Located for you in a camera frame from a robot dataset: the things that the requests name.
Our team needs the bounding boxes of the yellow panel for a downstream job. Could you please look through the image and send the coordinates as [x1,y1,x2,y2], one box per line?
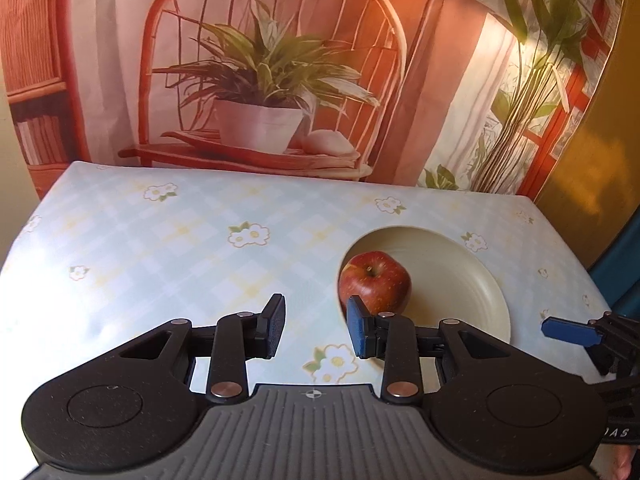
[537,0,640,267]

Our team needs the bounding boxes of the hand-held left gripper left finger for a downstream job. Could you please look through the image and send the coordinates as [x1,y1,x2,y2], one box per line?
[117,294,287,405]

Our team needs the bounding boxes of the red apple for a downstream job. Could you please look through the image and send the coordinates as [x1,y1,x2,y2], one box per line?
[338,251,412,317]

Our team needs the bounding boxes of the blue curtain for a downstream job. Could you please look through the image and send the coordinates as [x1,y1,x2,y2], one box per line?
[587,240,640,318]

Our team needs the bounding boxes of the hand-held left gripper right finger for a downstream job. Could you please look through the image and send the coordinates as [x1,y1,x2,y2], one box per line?
[347,296,516,405]

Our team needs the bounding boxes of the floral checked tablecloth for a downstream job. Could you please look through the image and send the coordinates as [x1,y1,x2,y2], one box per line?
[0,160,613,478]

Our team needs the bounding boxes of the printed plant backdrop poster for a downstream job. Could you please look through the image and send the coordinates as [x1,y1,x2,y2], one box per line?
[0,0,628,198]

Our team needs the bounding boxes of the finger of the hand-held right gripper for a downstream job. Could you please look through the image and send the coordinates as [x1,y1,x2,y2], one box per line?
[541,312,640,377]

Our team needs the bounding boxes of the cream round plate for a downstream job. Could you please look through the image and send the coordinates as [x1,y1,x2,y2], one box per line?
[334,226,512,361]

